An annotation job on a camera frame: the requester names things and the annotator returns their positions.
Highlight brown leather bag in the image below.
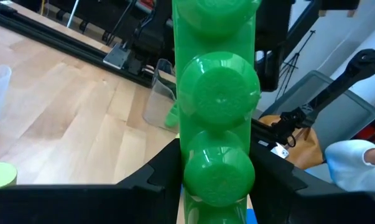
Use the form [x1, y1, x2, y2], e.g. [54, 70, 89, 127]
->
[257, 114, 326, 170]

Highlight light green cylinder block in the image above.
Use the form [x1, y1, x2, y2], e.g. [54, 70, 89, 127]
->
[0, 161, 19, 191]

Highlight long green studded brick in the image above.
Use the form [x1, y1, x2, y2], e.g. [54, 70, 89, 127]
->
[171, 0, 262, 224]

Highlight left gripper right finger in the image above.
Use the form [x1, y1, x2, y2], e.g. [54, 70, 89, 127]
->
[250, 142, 343, 224]

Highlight large clear plastic bin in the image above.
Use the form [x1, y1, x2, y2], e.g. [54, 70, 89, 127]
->
[142, 58, 179, 133]

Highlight white cable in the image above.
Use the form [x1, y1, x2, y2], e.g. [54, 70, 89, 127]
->
[65, 0, 81, 29]

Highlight black tripod stand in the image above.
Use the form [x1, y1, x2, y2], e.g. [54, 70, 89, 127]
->
[275, 29, 317, 100]

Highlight small white device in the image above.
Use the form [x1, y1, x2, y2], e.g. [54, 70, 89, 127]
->
[270, 142, 290, 159]

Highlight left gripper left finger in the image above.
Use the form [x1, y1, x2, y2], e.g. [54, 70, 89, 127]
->
[117, 139, 185, 224]

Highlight black jointed arm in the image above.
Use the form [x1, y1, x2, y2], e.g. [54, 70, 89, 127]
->
[271, 48, 375, 149]

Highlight silver metal plate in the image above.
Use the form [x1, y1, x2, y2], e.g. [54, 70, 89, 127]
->
[102, 42, 132, 70]

